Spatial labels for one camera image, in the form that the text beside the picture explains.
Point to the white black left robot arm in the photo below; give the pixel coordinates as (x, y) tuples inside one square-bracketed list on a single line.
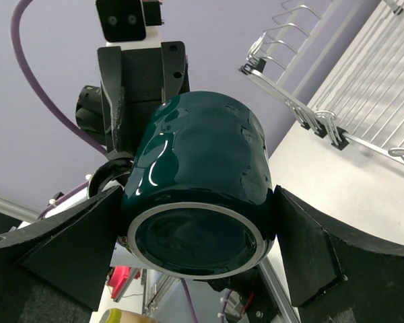
[(134, 120)]

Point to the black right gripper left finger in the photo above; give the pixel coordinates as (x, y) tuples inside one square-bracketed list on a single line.
[(54, 270)]

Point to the metal wire dish rack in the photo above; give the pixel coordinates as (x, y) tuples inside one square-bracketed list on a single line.
[(338, 67)]

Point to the dark green ceramic mug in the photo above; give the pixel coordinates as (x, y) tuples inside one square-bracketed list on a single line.
[(198, 201)]

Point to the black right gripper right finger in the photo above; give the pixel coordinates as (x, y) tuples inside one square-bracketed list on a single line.
[(335, 272)]

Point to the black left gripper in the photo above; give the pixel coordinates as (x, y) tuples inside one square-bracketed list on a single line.
[(137, 76)]

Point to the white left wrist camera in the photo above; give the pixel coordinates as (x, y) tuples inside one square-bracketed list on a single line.
[(127, 20)]

